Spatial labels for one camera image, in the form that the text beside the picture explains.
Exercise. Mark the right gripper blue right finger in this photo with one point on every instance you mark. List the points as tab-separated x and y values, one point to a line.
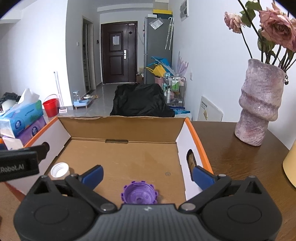
203	178

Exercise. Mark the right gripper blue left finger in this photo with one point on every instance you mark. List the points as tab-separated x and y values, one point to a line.
92	177

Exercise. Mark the white round cap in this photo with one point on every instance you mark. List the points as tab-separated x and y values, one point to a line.
59	171

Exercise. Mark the purple plastic cap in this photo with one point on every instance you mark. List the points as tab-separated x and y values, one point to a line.
139	192

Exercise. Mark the purple tissue pack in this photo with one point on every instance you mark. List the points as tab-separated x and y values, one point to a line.
24	137

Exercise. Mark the red cardboard box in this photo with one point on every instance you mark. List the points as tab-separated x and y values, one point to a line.
129	149

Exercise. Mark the blue tissue pack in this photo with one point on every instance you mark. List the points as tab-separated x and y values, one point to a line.
21	115

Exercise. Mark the white board leaning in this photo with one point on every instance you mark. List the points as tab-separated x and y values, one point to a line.
208	111

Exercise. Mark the red bucket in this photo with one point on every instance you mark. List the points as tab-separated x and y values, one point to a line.
50	105

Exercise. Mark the blue pet feeder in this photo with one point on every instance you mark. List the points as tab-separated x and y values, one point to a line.
79	101

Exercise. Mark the yellow thermos jug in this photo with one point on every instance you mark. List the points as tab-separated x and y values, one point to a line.
289	165

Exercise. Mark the purple ceramic vase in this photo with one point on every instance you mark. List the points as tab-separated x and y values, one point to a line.
260	99

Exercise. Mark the dark brown door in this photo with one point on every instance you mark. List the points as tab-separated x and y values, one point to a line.
119	52

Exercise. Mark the dried pink roses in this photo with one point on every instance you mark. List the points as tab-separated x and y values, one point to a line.
275	32

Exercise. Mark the grey refrigerator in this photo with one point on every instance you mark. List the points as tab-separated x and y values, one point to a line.
155	38

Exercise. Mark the wire storage cart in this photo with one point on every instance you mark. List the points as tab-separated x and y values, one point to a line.
175	90

